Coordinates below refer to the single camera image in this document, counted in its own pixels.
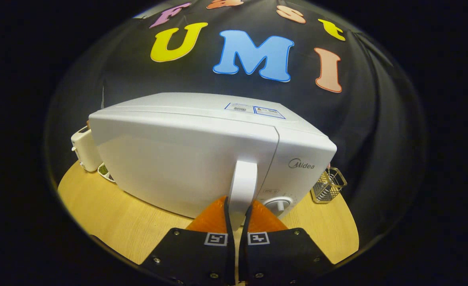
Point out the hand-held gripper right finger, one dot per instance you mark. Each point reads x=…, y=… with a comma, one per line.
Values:
x=243, y=258

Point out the black backdrop cloth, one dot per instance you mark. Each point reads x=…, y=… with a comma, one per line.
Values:
x=377, y=119

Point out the white toaster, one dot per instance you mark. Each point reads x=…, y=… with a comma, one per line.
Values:
x=84, y=149

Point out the white microwave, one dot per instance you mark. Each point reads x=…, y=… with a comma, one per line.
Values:
x=178, y=159

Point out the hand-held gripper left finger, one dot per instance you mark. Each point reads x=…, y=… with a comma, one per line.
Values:
x=231, y=258

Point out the white divided bean dish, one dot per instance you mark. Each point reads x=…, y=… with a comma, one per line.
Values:
x=104, y=171

